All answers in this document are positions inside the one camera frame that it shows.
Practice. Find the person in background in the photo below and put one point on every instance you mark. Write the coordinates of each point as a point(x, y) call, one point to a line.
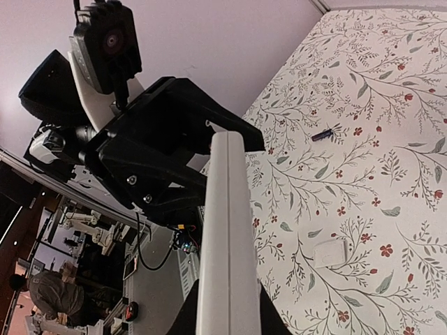
point(52, 296)

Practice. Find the blue AAA battery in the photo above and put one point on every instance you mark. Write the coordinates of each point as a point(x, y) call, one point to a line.
point(322, 135)

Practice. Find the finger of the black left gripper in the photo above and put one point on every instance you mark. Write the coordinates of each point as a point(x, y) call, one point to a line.
point(138, 175)
point(252, 136)

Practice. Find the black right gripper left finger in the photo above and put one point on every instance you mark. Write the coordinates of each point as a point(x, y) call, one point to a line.
point(185, 322)

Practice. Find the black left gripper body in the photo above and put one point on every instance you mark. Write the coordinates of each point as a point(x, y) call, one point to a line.
point(169, 115)

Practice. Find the floral patterned table cloth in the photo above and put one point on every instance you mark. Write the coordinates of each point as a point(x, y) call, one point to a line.
point(378, 79)

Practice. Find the white air conditioner remote control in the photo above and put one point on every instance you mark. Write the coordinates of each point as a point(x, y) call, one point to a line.
point(228, 296)

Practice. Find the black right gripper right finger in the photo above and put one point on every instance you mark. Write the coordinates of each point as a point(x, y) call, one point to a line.
point(271, 322)

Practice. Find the white remote battery cover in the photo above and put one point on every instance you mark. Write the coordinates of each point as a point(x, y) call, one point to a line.
point(330, 253)

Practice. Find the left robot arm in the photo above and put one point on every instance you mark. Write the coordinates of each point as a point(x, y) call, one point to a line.
point(50, 95)

